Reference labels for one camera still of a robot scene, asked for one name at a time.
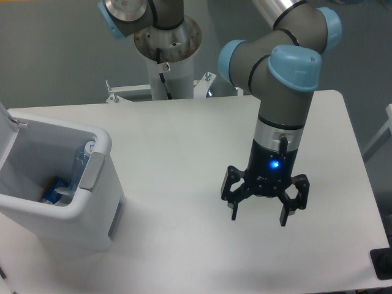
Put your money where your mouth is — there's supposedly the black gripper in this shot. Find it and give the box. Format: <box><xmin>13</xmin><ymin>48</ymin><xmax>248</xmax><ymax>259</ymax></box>
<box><xmin>220</xmin><ymin>137</ymin><xmax>310</xmax><ymax>227</ymax></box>

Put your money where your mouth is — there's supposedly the clear plastic water bottle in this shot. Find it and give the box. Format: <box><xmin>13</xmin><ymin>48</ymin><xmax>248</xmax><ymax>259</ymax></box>
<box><xmin>62</xmin><ymin>140</ymin><xmax>96</xmax><ymax>205</ymax></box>

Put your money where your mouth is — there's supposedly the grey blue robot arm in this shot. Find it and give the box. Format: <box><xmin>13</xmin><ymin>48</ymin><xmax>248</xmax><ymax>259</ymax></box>
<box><xmin>98</xmin><ymin>1</ymin><xmax>342</xmax><ymax>225</ymax></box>

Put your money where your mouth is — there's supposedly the white trash can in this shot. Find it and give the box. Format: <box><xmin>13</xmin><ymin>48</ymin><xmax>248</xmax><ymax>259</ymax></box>
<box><xmin>1</xmin><ymin>108</ymin><xmax>126</xmax><ymax>251</ymax></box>

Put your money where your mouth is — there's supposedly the black clamp at table edge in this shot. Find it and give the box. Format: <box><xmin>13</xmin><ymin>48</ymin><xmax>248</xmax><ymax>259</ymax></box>
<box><xmin>370</xmin><ymin>247</ymin><xmax>391</xmax><ymax>281</ymax></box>

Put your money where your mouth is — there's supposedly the black cable on pedestal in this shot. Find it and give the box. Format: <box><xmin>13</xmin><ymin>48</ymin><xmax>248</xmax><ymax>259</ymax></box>
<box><xmin>155</xmin><ymin>47</ymin><xmax>173</xmax><ymax>100</ymax></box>

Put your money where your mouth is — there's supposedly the white frame post right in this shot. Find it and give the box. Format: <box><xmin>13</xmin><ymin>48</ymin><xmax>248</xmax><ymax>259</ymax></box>
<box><xmin>362</xmin><ymin>104</ymin><xmax>391</xmax><ymax>162</ymax></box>

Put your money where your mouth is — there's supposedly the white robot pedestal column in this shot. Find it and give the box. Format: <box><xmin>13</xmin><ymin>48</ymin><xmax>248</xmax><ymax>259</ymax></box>
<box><xmin>134</xmin><ymin>16</ymin><xmax>202</xmax><ymax>99</ymax></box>

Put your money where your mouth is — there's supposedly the white metal frame bracket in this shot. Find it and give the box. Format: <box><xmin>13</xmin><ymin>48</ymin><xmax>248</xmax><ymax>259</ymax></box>
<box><xmin>105</xmin><ymin>72</ymin><xmax>246</xmax><ymax>104</ymax></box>

